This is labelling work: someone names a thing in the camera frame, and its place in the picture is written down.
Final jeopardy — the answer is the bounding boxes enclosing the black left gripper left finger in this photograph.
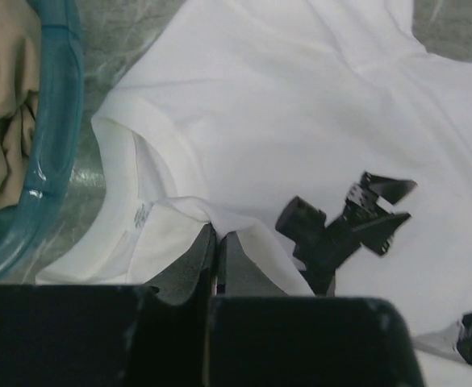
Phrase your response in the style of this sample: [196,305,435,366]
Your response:
[0,226,215,386]

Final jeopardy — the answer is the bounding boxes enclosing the white printed t-shirt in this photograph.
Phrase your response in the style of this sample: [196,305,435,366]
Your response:
[36,1,472,386]

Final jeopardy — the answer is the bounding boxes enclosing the beige t-shirt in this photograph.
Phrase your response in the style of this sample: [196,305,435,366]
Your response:
[0,1,41,210]

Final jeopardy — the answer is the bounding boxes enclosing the teal plastic basket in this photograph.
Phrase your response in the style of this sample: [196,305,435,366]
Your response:
[0,1,84,278]

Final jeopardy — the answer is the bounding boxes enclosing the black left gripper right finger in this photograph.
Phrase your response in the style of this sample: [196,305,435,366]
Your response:
[209,233,424,386]

